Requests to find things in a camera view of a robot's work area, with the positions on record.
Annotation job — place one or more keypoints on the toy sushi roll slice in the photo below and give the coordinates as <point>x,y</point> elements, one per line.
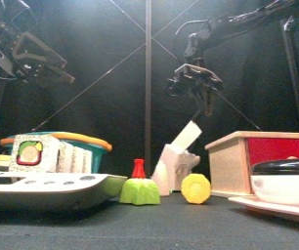
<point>31,153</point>

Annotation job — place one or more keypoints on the pink tray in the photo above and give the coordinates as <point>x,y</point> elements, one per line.
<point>277,208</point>

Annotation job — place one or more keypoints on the green toy lettuce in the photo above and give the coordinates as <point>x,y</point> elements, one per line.
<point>139,192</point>

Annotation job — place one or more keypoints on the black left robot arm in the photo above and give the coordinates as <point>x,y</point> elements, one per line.
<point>19,14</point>

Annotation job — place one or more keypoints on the small white toy bottle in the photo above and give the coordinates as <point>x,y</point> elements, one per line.
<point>160,180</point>

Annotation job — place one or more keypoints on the dark metal frame post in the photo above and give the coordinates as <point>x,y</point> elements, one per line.
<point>295,81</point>

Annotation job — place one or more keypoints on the thin vertical frame pole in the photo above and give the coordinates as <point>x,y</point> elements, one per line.
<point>148,97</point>

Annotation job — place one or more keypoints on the yellow round toy slice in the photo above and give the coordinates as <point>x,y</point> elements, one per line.
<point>195,188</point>

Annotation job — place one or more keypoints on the small yellow toy block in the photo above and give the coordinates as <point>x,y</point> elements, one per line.
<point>1,157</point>

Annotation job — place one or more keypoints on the white toy tray green side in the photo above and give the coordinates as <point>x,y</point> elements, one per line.
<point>47,188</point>

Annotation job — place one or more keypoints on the toy cleaver white blade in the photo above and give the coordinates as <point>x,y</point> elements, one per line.
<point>185,136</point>

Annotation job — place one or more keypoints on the wooden box red panel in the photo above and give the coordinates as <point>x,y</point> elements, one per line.
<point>229,162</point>

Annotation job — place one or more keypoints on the teal bowl orange rim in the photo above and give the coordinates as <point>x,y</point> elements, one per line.
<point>89,145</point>

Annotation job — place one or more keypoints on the white pot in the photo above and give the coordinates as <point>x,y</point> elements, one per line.
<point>285,190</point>

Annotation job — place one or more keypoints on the white knife holder block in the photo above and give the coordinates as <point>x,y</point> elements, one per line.
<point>179,169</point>

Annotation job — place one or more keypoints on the white toy sushi slices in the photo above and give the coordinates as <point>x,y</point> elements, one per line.
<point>75,159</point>

